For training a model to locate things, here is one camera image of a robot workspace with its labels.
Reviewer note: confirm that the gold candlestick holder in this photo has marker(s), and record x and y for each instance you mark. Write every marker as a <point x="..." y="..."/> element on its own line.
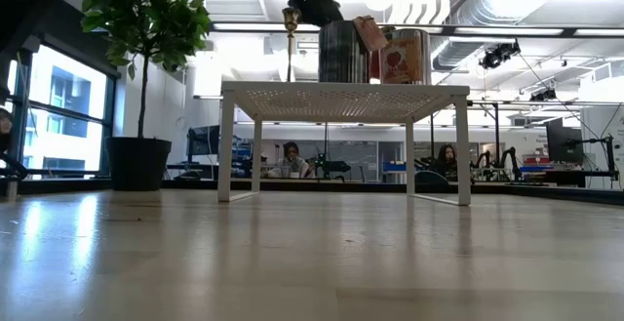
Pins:
<point x="291" y="18"/>

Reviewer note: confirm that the silver scented candle tin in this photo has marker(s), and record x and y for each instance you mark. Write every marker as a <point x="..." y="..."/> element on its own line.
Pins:
<point x="407" y="60"/>
<point x="341" y="57"/>

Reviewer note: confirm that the black background robot arm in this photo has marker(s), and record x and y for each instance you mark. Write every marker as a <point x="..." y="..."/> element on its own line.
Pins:
<point x="512" y="157"/>
<point x="336" y="166"/>

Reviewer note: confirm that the white perforated metal table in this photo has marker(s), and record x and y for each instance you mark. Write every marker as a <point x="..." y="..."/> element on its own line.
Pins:
<point x="341" y="101"/>

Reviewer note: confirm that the green leafy tree plant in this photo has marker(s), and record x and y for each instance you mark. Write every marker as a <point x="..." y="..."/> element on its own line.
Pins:
<point x="146" y="13"/>

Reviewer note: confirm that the person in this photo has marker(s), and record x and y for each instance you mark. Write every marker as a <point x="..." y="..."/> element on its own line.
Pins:
<point x="446" y="161"/>
<point x="5" y="126"/>
<point x="292" y="166"/>

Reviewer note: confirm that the black computer monitor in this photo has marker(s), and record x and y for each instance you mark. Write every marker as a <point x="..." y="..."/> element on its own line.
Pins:
<point x="205" y="140"/>
<point x="563" y="143"/>

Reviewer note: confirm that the blue storage bin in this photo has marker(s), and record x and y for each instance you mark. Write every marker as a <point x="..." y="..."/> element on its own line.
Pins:
<point x="395" y="167"/>

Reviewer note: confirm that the black vertical pole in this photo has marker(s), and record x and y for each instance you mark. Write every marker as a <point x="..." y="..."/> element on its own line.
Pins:
<point x="496" y="135"/>

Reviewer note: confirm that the black plant pot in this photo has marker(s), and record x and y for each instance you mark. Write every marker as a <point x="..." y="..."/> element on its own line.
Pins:
<point x="136" y="165"/>

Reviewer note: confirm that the black ceiling device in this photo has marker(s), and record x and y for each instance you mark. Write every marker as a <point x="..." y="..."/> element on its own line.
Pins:
<point x="543" y="95"/>

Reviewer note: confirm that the black slanted bar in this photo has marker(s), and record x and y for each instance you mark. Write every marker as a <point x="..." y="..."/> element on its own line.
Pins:
<point x="14" y="169"/>

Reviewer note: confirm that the black ceiling camera rig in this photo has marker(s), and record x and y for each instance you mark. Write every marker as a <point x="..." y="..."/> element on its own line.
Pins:
<point x="495" y="57"/>

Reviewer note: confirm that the black window frame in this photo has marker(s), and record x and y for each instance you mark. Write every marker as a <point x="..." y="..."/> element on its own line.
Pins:
<point x="110" y="116"/>

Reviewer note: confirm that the black ceiling light rail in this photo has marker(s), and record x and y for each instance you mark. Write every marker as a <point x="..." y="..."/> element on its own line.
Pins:
<point x="568" y="32"/>

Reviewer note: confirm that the grey metal post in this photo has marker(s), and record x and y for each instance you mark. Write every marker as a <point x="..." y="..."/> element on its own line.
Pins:
<point x="11" y="189"/>

